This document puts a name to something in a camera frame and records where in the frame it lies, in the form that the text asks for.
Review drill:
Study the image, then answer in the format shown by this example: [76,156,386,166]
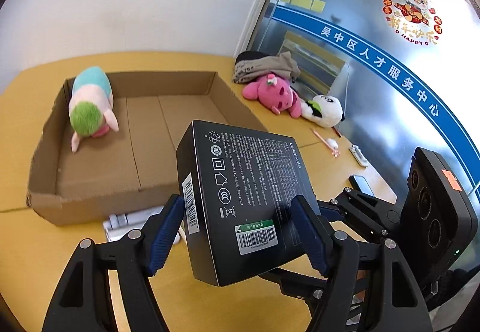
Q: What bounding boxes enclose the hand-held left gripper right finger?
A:
[289,195,430,332]

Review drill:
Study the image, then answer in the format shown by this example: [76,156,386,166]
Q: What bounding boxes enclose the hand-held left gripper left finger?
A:
[41,194,185,332]

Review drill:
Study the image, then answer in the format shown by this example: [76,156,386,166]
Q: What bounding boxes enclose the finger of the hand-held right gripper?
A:
[259,266,338,304]
[319,187,403,242]

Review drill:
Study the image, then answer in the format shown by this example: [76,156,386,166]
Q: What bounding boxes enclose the white folding phone stand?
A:
[103,204,184,244]

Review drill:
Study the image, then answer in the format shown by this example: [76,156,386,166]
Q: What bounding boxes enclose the black product box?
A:
[175,120,322,288]

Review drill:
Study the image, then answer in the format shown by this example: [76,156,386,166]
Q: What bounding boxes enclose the brown cardboard box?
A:
[26,71,269,227]

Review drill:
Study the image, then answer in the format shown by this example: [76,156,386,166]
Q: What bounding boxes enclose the black smartphone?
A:
[348,174,376,197]

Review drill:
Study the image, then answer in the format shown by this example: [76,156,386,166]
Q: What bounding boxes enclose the white plastic strip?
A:
[349,144,367,167]

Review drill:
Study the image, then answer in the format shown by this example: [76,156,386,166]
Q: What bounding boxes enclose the pink pencil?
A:
[310,126,340,158]

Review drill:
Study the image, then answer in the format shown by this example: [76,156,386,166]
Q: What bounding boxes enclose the panda plush toy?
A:
[301,95,344,129]

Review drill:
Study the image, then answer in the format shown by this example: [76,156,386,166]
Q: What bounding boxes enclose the teal pink green plush toy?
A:
[68,66,120,153]

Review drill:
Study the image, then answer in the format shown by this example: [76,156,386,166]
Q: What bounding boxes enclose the grey cloth bag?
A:
[232,51,301,84]

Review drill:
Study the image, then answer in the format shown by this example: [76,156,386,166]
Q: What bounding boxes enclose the black cap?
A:
[235,51,265,64]

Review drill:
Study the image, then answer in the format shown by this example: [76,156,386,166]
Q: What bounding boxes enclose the red festive window sticker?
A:
[382,0,443,47]

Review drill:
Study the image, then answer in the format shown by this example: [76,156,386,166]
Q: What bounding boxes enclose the blue glass wall band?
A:
[271,5,477,167]

